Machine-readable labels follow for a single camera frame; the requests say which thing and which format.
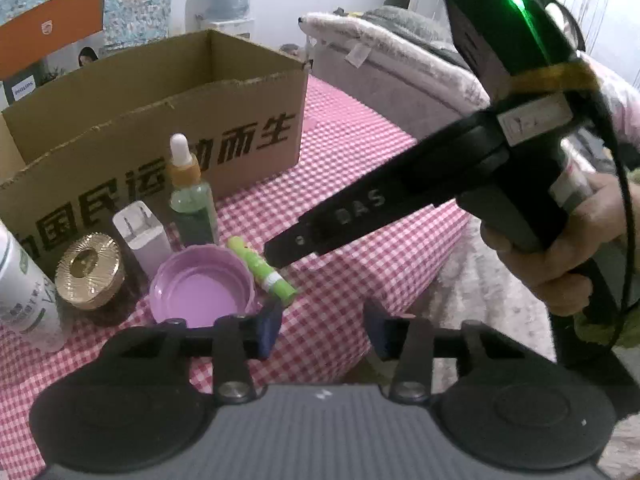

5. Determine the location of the orange appliance box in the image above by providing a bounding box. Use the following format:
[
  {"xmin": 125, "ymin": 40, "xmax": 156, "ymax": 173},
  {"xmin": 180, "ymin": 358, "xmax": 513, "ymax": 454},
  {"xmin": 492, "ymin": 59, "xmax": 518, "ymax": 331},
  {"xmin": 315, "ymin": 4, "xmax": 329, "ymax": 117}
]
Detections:
[{"xmin": 0, "ymin": 0, "xmax": 108, "ymax": 111}]

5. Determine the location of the green lip balm tube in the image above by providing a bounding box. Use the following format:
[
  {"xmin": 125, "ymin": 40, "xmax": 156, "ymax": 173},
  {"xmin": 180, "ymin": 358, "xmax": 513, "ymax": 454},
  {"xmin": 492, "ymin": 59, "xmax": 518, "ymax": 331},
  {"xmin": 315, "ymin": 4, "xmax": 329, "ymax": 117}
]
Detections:
[{"xmin": 227, "ymin": 236, "xmax": 297, "ymax": 306}]

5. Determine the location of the gold ribbed lid jar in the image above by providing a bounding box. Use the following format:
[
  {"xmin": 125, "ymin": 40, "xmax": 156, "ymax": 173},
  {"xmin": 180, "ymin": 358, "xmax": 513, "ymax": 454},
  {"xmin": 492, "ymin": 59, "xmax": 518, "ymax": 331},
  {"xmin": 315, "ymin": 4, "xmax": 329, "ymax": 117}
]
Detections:
[{"xmin": 54, "ymin": 232, "xmax": 128, "ymax": 326}]

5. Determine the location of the purple plastic lid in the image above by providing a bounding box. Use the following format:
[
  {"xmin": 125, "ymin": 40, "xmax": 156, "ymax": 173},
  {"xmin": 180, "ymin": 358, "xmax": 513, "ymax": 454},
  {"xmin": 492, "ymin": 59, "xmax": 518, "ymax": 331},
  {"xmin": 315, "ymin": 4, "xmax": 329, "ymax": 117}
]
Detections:
[{"xmin": 149, "ymin": 245, "xmax": 263, "ymax": 328}]

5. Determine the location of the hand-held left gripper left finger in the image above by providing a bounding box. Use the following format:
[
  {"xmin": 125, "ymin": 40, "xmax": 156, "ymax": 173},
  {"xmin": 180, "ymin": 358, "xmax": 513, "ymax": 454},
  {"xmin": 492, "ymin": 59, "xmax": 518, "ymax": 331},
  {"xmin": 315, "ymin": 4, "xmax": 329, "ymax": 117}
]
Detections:
[{"xmin": 159, "ymin": 301, "xmax": 285, "ymax": 407}]

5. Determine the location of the white water dispenser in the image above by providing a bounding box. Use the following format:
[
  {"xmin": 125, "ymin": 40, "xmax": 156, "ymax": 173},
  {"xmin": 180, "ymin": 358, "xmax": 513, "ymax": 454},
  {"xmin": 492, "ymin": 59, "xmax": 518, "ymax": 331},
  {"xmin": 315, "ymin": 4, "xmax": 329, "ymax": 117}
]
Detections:
[{"xmin": 195, "ymin": 17, "xmax": 256, "ymax": 41}]

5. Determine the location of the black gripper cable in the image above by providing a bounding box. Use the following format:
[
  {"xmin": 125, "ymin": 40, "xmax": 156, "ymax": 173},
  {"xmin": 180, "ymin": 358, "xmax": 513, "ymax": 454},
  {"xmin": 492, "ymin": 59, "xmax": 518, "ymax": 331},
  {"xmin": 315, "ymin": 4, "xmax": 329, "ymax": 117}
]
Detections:
[{"xmin": 565, "ymin": 0, "xmax": 632, "ymax": 351}]

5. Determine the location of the white plug charger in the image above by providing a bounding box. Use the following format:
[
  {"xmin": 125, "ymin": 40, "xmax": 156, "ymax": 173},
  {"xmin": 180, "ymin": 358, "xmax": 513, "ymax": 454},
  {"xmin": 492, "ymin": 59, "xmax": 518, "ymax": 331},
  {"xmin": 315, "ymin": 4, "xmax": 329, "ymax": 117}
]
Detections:
[{"xmin": 112, "ymin": 200, "xmax": 173, "ymax": 281}]

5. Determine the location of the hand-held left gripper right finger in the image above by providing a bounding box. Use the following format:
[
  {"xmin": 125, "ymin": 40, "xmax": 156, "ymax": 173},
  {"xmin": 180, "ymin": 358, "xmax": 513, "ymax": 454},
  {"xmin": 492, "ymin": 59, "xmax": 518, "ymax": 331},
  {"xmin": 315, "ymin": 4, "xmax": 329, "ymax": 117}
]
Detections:
[{"xmin": 362, "ymin": 300, "xmax": 497, "ymax": 407}]

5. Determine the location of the person's right hand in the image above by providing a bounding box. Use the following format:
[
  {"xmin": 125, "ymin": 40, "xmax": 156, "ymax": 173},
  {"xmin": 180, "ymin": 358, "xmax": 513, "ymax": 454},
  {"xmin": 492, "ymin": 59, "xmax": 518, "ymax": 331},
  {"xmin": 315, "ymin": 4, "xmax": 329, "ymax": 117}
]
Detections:
[{"xmin": 480, "ymin": 174, "xmax": 629, "ymax": 317}]

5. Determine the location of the floral wall cloth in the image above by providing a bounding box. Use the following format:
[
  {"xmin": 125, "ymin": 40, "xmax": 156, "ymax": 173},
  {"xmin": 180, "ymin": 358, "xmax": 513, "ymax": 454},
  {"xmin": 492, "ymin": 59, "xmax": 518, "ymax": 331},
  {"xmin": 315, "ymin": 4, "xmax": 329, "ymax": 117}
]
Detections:
[{"xmin": 0, "ymin": 0, "xmax": 201, "ymax": 56}]

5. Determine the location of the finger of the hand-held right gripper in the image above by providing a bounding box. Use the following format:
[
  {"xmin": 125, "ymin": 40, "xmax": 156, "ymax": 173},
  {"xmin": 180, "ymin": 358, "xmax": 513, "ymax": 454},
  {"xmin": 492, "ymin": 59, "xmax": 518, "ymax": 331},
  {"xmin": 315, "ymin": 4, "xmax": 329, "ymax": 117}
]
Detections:
[{"xmin": 263, "ymin": 110, "xmax": 509, "ymax": 267}]

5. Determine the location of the person's right forearm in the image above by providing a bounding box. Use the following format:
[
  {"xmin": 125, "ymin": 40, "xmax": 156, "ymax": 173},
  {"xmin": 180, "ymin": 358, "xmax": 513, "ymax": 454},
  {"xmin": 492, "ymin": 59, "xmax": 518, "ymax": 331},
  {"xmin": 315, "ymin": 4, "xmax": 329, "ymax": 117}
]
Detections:
[{"xmin": 575, "ymin": 52, "xmax": 640, "ymax": 181}]

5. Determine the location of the white fleece blanket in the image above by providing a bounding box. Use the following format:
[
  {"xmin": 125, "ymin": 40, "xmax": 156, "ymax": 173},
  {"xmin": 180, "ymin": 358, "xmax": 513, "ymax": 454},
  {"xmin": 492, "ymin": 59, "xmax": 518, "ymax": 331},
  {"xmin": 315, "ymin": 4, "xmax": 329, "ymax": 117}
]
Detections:
[{"xmin": 350, "ymin": 215, "xmax": 640, "ymax": 480}]

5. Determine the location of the brown cardboard box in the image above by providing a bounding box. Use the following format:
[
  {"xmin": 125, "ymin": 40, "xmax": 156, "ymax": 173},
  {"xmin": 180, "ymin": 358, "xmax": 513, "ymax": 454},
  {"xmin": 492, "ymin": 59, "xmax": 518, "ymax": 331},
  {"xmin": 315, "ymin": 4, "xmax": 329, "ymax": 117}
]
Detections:
[{"xmin": 0, "ymin": 29, "xmax": 310, "ymax": 273}]

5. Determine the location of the white supplement bottle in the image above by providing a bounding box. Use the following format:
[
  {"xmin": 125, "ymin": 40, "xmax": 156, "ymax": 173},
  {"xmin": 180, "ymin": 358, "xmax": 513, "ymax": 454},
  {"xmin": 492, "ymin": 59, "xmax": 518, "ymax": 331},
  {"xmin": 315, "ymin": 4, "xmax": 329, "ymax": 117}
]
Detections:
[{"xmin": 0, "ymin": 220, "xmax": 66, "ymax": 353}]

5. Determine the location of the green dropper bottle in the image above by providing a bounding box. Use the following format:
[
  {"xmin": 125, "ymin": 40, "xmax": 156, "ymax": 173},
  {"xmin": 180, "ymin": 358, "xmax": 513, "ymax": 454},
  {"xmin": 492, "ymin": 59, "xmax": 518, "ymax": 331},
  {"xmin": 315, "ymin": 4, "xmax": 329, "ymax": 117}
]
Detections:
[{"xmin": 167, "ymin": 133, "xmax": 220, "ymax": 248}]

